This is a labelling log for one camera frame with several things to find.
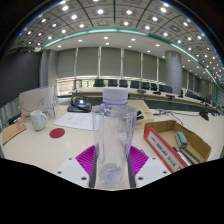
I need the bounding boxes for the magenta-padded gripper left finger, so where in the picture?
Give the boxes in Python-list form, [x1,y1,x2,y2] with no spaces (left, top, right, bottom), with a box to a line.
[55,144,100,189]

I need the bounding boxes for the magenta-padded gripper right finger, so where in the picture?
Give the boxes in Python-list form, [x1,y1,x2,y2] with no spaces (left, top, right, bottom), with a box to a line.
[127,145,172,189]

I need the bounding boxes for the clear plastic water bottle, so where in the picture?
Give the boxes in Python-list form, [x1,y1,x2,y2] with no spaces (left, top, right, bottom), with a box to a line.
[91,86,138,188]

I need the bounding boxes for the flat round red coaster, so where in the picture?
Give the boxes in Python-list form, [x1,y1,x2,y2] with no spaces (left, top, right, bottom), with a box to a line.
[49,127,66,139]

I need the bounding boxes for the white open organizer box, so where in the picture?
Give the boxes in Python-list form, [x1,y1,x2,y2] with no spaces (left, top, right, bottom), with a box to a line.
[126,99,155,130]

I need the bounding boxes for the black marker pen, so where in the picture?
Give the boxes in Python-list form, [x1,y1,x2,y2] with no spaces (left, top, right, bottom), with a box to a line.
[184,148,203,164]
[172,146,193,167]

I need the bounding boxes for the white printed paper sheet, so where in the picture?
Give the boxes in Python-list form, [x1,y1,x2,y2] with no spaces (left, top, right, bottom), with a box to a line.
[53,111,95,132]

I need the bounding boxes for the grey board eraser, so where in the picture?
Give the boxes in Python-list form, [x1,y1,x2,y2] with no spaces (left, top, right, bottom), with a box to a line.
[174,131,189,149]

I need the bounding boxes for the black desk telephone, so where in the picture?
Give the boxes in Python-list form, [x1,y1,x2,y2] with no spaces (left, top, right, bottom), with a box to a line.
[67,95,92,113]

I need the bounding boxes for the brown cardboard tray box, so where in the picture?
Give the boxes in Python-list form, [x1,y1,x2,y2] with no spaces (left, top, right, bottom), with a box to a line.
[143,119,213,174]

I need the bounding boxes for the white ceramic mug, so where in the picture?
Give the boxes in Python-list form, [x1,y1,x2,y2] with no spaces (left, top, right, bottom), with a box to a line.
[29,109,49,132]

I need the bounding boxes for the black desk microphones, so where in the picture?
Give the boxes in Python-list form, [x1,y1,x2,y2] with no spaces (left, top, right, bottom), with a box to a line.
[136,88,211,122]

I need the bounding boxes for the long curved conference desk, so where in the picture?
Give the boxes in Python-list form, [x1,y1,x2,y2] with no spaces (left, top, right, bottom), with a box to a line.
[68,86,224,114]

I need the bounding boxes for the white cardboard paper box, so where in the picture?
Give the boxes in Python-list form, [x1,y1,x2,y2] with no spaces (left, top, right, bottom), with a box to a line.
[18,85,60,119]

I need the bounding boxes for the brown paper envelope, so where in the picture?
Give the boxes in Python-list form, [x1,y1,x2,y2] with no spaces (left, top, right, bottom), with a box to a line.
[0,120,28,146]

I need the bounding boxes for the black power adapter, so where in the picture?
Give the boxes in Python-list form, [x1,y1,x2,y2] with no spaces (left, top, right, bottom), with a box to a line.
[7,113,23,126]

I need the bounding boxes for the black office chairs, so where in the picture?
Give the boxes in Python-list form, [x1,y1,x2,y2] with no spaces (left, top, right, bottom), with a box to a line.
[93,78,214,101]

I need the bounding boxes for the round ceiling lights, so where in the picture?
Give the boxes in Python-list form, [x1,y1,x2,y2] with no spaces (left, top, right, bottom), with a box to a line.
[18,0,224,89]

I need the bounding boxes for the thin grey cable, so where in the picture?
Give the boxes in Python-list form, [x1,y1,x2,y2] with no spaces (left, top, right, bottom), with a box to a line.
[153,109,184,126]

